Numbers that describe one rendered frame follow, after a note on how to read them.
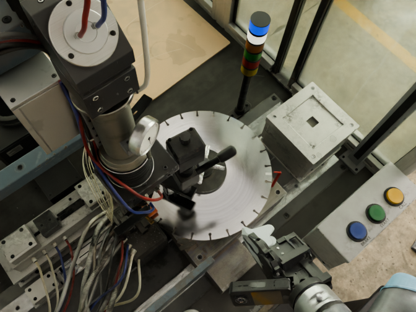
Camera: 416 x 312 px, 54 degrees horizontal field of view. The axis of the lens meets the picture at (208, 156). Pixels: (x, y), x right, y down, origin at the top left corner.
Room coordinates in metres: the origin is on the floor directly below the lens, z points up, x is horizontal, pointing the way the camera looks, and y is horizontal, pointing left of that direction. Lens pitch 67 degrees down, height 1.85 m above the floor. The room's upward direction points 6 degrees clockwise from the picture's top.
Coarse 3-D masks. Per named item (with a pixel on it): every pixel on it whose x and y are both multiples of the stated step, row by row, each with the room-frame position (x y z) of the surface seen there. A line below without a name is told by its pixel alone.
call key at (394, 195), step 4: (392, 188) 0.37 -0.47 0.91; (396, 188) 0.37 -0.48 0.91; (388, 192) 0.36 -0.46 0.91; (392, 192) 0.36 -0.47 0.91; (396, 192) 0.36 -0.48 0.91; (400, 192) 0.37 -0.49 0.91; (388, 196) 0.35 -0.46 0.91; (392, 196) 0.35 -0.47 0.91; (396, 196) 0.35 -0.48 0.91; (400, 196) 0.35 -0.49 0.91; (388, 200) 0.34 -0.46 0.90; (392, 200) 0.34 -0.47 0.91; (396, 200) 0.34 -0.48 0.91; (400, 200) 0.34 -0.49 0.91
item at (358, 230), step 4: (352, 224) 0.27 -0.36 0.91; (356, 224) 0.27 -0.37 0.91; (360, 224) 0.27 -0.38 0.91; (352, 228) 0.26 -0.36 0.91; (356, 228) 0.26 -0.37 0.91; (360, 228) 0.26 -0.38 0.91; (364, 228) 0.26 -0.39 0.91; (352, 232) 0.25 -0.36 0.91; (356, 232) 0.25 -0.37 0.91; (360, 232) 0.25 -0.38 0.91; (364, 232) 0.25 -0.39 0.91; (352, 236) 0.24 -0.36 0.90; (356, 236) 0.24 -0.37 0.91; (360, 236) 0.24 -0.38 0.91; (364, 236) 0.24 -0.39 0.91
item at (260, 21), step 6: (258, 12) 0.66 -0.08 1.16; (264, 12) 0.66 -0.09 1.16; (252, 18) 0.64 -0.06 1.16; (258, 18) 0.64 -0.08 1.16; (264, 18) 0.64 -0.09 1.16; (270, 18) 0.64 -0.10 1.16; (252, 24) 0.63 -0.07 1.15; (258, 24) 0.62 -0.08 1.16; (264, 24) 0.62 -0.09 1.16; (252, 30) 0.62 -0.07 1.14; (258, 30) 0.62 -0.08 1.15; (264, 30) 0.62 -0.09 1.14; (258, 36) 0.62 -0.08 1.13
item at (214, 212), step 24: (168, 120) 0.47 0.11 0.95; (192, 120) 0.48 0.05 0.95; (216, 120) 0.49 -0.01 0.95; (216, 144) 0.42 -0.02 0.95; (240, 144) 0.43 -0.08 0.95; (240, 168) 0.37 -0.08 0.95; (264, 168) 0.37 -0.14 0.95; (216, 192) 0.30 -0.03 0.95; (240, 192) 0.31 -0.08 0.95; (264, 192) 0.31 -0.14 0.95; (168, 216) 0.23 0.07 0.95; (192, 216) 0.24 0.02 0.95; (216, 216) 0.24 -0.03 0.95; (240, 216) 0.25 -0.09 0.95
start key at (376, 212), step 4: (372, 208) 0.32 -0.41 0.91; (376, 208) 0.32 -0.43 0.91; (380, 208) 0.32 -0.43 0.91; (368, 212) 0.30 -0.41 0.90; (372, 212) 0.30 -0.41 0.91; (376, 212) 0.31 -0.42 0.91; (380, 212) 0.31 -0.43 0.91; (384, 212) 0.31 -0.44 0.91; (372, 216) 0.30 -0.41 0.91; (376, 216) 0.30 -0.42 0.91; (380, 216) 0.30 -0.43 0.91; (384, 216) 0.30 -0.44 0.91; (376, 220) 0.29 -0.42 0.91; (380, 220) 0.29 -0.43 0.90
